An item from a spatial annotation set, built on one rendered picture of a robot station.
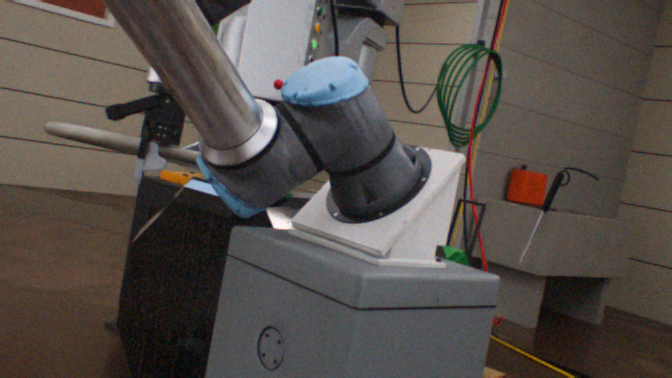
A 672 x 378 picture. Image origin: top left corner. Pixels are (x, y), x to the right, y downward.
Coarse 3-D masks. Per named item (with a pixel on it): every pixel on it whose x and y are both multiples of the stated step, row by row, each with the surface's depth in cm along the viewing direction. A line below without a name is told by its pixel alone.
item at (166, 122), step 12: (168, 96) 155; (156, 108) 155; (168, 108) 156; (180, 108) 155; (144, 120) 153; (156, 120) 153; (168, 120) 153; (180, 120) 155; (156, 132) 154; (168, 132) 155; (180, 132) 154; (168, 144) 155
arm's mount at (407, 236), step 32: (448, 160) 139; (320, 192) 151; (416, 192) 135; (448, 192) 137; (320, 224) 142; (352, 224) 137; (384, 224) 133; (416, 224) 133; (448, 224) 139; (384, 256) 130; (416, 256) 135
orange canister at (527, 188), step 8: (512, 176) 568; (520, 176) 562; (528, 176) 559; (536, 176) 565; (544, 176) 573; (512, 184) 567; (520, 184) 561; (528, 184) 560; (536, 184) 567; (544, 184) 575; (512, 192) 566; (520, 192) 561; (528, 192) 562; (536, 192) 569; (544, 192) 576; (512, 200) 566; (520, 200) 560; (528, 200) 564; (536, 200) 571; (552, 208) 583
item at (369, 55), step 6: (366, 48) 290; (372, 48) 294; (366, 54) 291; (372, 54) 293; (360, 60) 290; (366, 60) 291; (372, 60) 294; (360, 66) 290; (366, 66) 292; (372, 66) 295; (366, 72) 292; (372, 72) 296; (372, 78) 298
